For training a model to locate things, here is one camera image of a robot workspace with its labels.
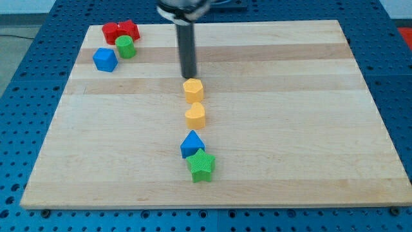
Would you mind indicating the wooden board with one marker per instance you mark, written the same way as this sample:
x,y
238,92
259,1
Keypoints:
x,y
289,119

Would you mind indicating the yellow hexagon block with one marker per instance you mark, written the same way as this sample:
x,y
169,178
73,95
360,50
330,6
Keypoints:
x,y
193,89

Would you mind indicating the green cylinder block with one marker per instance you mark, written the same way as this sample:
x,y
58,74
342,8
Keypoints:
x,y
125,46

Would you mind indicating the red star block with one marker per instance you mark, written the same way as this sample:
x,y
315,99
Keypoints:
x,y
128,28

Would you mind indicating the yellow heart block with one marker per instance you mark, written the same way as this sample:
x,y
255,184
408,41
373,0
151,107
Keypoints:
x,y
195,116

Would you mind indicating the blue triangle block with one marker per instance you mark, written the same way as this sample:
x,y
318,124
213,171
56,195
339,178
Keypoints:
x,y
191,144

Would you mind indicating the blue cube block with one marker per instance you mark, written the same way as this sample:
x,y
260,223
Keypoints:
x,y
105,59

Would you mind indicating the red cylinder block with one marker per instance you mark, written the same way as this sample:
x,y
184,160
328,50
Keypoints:
x,y
110,31

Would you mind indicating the green star block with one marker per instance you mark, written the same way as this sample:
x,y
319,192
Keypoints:
x,y
201,165

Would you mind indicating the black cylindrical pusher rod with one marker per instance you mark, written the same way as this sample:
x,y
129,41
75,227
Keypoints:
x,y
187,50

